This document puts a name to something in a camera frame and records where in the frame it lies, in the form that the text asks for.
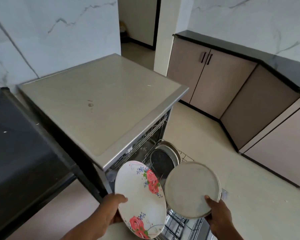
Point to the person's left hand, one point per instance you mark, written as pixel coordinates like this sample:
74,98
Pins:
107,212

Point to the grey speckled steel plate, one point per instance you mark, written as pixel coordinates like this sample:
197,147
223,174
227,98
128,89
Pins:
162,162

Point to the white pink flower plate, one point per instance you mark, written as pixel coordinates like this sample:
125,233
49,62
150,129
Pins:
137,192

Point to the person's right hand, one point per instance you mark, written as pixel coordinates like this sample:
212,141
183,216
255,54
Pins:
221,217

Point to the plain beige small plate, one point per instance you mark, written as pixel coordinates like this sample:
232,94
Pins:
187,192

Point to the yellow bag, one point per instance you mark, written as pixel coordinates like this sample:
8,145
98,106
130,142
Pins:
122,26

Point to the silver dishwasher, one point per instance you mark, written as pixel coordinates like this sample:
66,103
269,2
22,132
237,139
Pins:
102,97

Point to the beige base cabinet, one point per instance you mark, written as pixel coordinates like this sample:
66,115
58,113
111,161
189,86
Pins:
227,84

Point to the black countertop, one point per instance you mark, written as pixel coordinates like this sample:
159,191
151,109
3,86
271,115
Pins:
277,62
20,159

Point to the pink base cabinet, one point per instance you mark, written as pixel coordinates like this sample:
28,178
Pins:
65,209

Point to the beige speckled round plate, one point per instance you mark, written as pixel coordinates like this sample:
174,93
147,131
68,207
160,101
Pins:
179,152

